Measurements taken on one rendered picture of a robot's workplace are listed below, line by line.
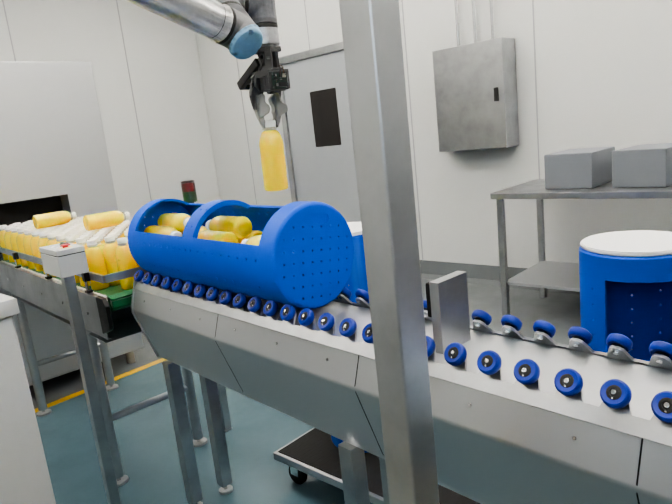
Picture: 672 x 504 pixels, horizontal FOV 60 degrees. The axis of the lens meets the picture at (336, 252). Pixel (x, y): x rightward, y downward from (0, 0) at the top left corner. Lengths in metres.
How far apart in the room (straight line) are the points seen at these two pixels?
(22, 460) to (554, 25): 4.21
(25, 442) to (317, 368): 0.75
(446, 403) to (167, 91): 6.36
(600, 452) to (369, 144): 0.60
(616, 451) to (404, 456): 0.32
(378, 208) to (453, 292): 0.46
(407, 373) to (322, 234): 0.72
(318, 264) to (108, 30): 5.71
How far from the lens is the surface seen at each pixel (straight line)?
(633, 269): 1.61
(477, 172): 5.05
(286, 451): 2.53
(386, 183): 0.82
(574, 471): 1.08
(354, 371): 1.34
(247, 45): 1.51
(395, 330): 0.87
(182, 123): 7.28
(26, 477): 1.73
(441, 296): 1.21
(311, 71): 6.06
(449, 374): 1.17
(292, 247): 1.47
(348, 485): 1.60
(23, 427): 1.68
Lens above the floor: 1.40
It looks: 12 degrees down
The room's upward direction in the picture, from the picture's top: 6 degrees counter-clockwise
